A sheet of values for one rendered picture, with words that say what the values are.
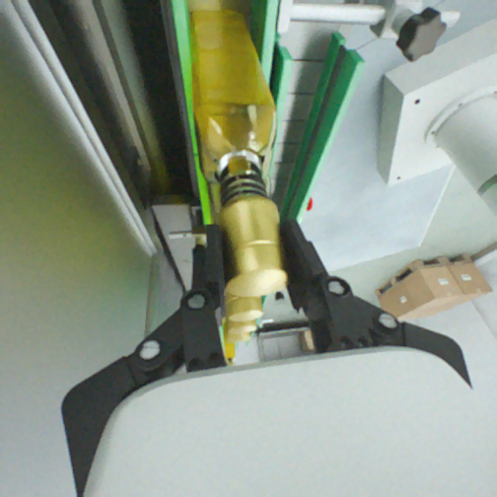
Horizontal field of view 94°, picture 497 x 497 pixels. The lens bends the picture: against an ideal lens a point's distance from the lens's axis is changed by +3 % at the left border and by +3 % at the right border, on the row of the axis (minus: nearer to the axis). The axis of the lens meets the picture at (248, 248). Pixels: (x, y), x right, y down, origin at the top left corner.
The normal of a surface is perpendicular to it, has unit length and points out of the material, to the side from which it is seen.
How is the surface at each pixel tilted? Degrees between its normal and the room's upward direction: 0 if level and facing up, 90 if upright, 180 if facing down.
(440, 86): 4
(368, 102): 0
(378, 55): 0
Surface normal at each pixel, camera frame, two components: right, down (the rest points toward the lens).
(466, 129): -0.88, -0.09
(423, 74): -0.40, -0.43
